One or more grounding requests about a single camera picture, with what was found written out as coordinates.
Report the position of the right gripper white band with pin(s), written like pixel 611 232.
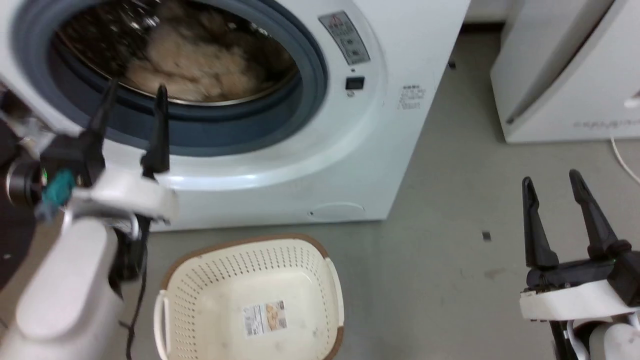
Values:
pixel 580 297

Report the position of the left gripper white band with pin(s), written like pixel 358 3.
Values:
pixel 120 197

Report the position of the beige laundry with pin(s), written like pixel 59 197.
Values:
pixel 195 62

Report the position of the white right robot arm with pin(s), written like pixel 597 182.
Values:
pixel 610 342

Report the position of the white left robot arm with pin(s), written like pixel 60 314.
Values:
pixel 65 290

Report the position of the cream perforated laundry basket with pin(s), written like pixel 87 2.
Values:
pixel 225 295

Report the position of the white front-load washing machine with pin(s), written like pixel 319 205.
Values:
pixel 350 150

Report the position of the white boxy appliance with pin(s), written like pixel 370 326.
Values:
pixel 575 70

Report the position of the printed label sticker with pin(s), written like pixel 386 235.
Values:
pixel 265 317

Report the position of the grey warning label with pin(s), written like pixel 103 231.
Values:
pixel 345 37

